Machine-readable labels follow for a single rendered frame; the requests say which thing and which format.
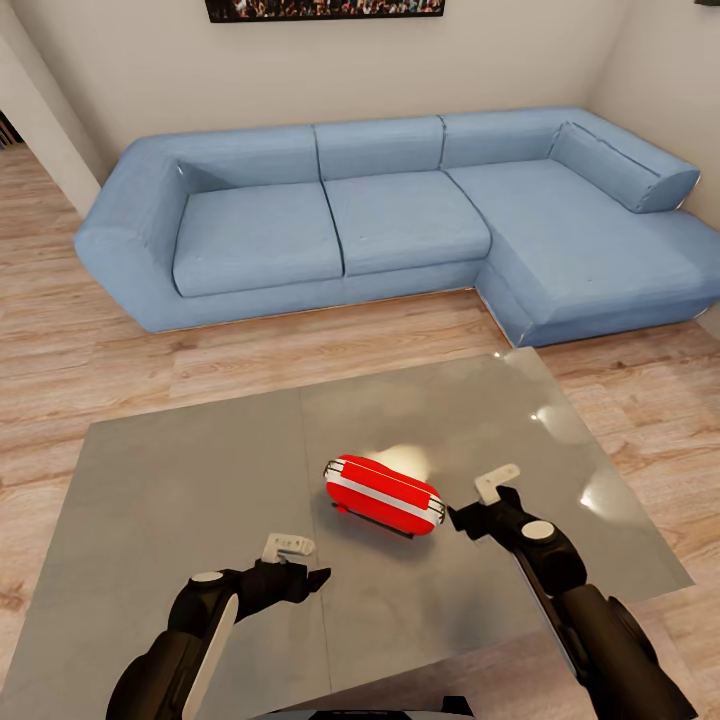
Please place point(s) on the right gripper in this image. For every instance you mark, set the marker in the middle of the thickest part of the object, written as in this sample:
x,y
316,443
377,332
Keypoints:
x,y
478,520

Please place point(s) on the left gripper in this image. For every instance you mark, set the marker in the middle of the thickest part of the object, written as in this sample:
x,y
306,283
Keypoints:
x,y
290,582

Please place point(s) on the coffee table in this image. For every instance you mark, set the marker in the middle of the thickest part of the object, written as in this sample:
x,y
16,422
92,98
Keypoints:
x,y
158,498

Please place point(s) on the sofa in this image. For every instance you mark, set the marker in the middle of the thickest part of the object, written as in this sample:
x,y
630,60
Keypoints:
x,y
566,225

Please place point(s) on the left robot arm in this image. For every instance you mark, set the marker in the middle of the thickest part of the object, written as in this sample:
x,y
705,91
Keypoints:
x,y
169,682

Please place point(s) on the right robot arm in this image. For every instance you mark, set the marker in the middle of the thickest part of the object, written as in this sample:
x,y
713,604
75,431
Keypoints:
x,y
604,646

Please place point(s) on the radio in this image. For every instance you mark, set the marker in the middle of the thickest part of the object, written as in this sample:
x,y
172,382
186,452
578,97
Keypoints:
x,y
384,497

